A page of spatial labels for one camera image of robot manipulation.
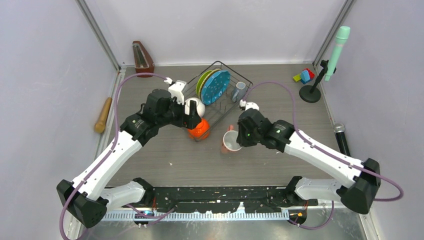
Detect blue polka dot plate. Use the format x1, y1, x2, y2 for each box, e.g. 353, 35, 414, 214
200, 69, 231, 106

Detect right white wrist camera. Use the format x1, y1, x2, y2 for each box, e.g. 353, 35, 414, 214
239, 99, 260, 111

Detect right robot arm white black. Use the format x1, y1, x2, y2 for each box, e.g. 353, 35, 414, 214
236, 108, 381, 215

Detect mint green microphone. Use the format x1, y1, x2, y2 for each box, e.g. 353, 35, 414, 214
324, 26, 351, 82

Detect black wire dish rack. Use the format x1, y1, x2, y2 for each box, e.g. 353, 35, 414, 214
183, 60, 253, 132

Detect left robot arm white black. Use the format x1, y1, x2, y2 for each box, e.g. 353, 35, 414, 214
56, 89, 202, 229

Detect white mug red handle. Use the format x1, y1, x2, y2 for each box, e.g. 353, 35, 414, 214
220, 124, 242, 154

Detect lime green plate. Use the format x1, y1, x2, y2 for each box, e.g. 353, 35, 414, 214
195, 70, 212, 99

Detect white bowl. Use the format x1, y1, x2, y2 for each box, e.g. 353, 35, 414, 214
184, 97, 206, 118

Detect brown wooden metronome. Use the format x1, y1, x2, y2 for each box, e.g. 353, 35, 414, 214
132, 40, 155, 74

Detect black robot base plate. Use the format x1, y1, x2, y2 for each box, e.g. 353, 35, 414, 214
132, 186, 318, 214

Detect white mug grey handle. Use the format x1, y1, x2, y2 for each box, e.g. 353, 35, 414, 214
231, 81, 248, 103

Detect colourful toy blocks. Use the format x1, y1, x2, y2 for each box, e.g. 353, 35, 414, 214
292, 68, 316, 85

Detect wooden rolling pin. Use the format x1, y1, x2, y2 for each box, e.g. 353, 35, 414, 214
94, 97, 113, 134

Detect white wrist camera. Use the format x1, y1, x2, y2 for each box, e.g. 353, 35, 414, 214
239, 99, 260, 111
164, 77, 187, 105

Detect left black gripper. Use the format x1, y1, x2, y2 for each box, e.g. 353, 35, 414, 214
157, 95, 201, 130

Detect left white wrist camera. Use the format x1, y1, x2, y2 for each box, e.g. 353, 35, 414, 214
164, 77, 187, 105

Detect orange bowl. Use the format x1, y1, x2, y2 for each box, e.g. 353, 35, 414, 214
187, 118, 210, 140

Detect black handheld microphone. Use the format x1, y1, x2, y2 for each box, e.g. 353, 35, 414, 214
333, 123, 351, 157

